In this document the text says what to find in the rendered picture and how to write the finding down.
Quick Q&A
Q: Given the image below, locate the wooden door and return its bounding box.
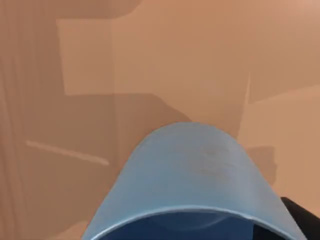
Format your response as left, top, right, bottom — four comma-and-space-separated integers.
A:
0, 0, 320, 240

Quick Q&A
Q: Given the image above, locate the light blue cup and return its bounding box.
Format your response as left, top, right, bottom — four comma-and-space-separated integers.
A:
81, 121, 306, 240

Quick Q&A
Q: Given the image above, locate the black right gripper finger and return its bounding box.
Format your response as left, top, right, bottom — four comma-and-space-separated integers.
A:
280, 196, 320, 240

